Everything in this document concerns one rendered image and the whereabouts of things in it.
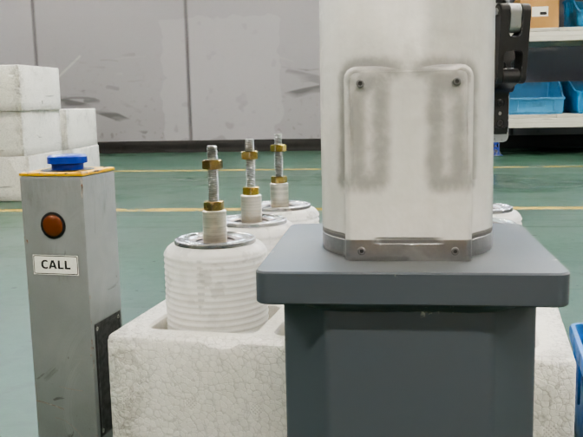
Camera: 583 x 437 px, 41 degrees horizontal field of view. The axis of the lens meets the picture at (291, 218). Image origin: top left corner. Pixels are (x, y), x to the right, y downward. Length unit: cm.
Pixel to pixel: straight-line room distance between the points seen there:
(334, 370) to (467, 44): 17
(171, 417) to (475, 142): 41
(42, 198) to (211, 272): 21
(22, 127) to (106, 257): 251
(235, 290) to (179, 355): 8
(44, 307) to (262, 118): 523
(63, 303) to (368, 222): 49
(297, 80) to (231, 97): 52
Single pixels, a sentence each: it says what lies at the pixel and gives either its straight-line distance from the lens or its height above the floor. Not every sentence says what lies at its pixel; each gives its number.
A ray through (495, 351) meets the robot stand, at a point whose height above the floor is 26.
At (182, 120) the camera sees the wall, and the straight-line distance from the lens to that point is 614.
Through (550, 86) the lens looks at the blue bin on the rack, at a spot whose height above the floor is 43.
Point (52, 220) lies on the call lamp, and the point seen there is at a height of 27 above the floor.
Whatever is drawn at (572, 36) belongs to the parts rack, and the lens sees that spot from 531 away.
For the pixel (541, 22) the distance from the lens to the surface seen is 534.
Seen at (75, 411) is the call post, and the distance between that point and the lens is 86.
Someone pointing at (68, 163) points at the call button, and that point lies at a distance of 82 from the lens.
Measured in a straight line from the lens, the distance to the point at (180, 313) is 72.
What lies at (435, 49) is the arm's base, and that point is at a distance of 39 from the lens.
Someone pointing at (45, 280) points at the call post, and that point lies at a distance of 83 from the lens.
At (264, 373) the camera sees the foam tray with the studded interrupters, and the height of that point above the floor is 15.
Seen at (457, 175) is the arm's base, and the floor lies 34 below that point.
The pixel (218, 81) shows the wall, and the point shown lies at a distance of 607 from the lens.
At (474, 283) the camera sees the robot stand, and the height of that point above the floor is 30.
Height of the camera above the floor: 38
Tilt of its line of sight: 9 degrees down
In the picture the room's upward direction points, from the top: 1 degrees counter-clockwise
